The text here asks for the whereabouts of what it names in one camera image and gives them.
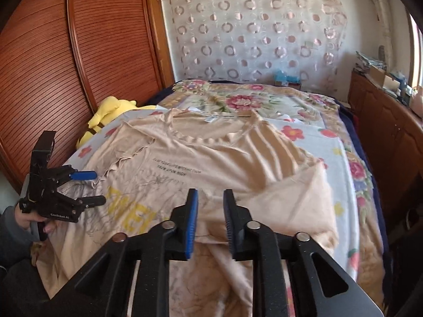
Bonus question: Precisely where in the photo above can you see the blue toy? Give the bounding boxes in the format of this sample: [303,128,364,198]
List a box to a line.
[274,70,302,88]

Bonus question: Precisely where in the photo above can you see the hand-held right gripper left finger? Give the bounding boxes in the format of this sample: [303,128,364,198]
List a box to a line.
[66,188,199,317]

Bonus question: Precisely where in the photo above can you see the wooden louvered wardrobe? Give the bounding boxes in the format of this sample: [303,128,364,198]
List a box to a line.
[0,0,176,192]

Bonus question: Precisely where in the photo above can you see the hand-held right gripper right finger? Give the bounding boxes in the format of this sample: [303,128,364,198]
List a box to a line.
[223,189,384,317]

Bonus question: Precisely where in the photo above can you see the beige t-shirt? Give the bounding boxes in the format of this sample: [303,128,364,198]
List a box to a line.
[35,108,341,317]

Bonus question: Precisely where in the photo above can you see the circle-patterned sheer curtain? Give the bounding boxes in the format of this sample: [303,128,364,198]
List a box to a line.
[160,0,349,85]

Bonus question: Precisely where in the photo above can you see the stack of papers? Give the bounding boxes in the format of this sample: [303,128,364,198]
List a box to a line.
[355,51,385,73]

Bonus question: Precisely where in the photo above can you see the person's leg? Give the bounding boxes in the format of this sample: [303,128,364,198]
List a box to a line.
[0,264,76,317]

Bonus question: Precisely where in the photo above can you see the white lace curtain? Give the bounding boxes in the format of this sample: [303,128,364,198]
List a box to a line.
[362,0,413,70]

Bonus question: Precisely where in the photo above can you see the cardboard box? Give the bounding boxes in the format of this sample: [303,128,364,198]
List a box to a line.
[368,64,402,95]

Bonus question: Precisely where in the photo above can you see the light blue floral blanket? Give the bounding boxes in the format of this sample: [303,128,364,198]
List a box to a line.
[61,104,351,232]

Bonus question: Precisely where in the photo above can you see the person's left forearm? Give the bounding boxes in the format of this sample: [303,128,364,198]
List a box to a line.
[0,206,35,266]

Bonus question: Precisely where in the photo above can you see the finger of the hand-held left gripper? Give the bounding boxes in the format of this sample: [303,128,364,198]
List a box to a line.
[52,167,97,185]
[75,195,107,209]

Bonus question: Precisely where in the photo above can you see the wooden sideboard cabinet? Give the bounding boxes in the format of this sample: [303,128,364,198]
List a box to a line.
[348,71,423,238]

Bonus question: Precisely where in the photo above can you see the beige floral bedspread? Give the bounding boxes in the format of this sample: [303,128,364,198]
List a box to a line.
[145,78,394,311]

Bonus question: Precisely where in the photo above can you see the yellow plush toy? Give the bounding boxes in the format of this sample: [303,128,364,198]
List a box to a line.
[76,96,156,149]

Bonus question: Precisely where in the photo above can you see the blue figurine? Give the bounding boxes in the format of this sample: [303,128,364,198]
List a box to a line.
[395,73,412,103]

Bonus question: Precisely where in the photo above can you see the person's left hand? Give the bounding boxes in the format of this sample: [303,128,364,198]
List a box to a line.
[19,209,57,235]

